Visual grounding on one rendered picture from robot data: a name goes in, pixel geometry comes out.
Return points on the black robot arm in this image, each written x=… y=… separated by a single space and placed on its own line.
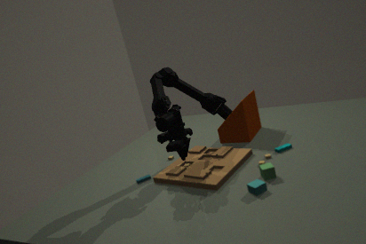
x=165 y=118

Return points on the teal flat bar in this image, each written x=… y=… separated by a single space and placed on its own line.
x=141 y=179

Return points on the cyan rectangular block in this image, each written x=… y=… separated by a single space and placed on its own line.
x=283 y=147

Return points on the teal cube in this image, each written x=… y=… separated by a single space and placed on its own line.
x=257 y=187

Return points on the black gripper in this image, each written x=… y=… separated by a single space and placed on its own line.
x=181 y=143

